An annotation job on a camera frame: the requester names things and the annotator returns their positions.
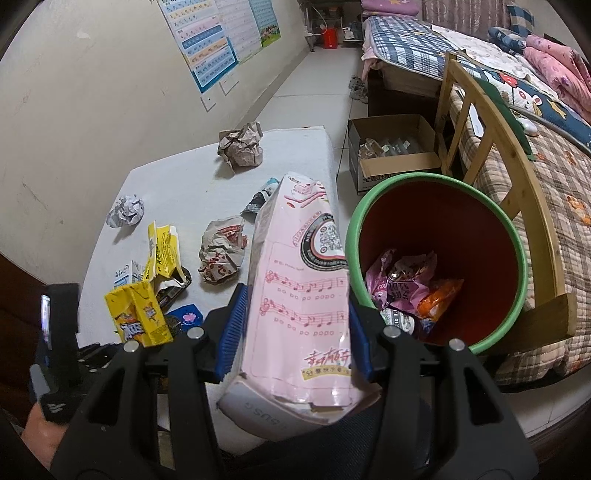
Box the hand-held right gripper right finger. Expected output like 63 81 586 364
348 300 539 480

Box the brown paper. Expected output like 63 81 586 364
218 121 265 172

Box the purple snack wrapper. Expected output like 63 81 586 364
365 249 439 315

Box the green edged wall poster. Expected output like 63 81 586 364
249 0 282 47

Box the blue chart wall poster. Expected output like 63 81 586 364
157 0 241 93

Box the person's left hand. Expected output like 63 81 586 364
21 408 71 462

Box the white chart wall poster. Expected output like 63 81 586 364
215 0 264 63

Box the bed with plaid bedding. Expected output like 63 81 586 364
450 90 591 386

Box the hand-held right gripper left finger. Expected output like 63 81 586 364
50 284 250 480

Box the navy patterned pillow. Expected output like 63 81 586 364
488 27 527 54

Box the red print wrapper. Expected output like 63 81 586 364
198 216 252 286

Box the pink tissue pack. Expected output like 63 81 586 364
217 172 384 425

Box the pink quilt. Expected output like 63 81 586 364
524 34 591 118

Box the navy cartoon bedsheet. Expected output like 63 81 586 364
462 60 591 148

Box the brown cigarette pack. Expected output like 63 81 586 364
154 267 192 308

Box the blue plaid pillow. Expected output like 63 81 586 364
505 4 536 35

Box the white paper ball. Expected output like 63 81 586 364
106 195 145 228

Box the green rimmed red bin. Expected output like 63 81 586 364
344 174 529 355

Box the green cloth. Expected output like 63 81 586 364
462 69 539 162

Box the blue plaid blanket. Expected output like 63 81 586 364
362 16 467 77

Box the yellow snack box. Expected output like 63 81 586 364
105 223 192 348

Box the cardboard box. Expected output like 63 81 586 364
347 114 443 193

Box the orange plastic bag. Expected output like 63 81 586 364
416 278 465 321

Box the folded purple blanket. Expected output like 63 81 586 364
360 0 423 19

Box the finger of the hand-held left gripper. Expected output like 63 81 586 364
76 342 121 370

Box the wooden bed frame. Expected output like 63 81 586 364
434 52 578 356

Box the white floral bedsheet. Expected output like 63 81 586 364
431 23 532 81

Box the white blue milk carton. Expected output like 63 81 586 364
112 260 151 291

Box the blue foil wrapper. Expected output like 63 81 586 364
164 302 204 342

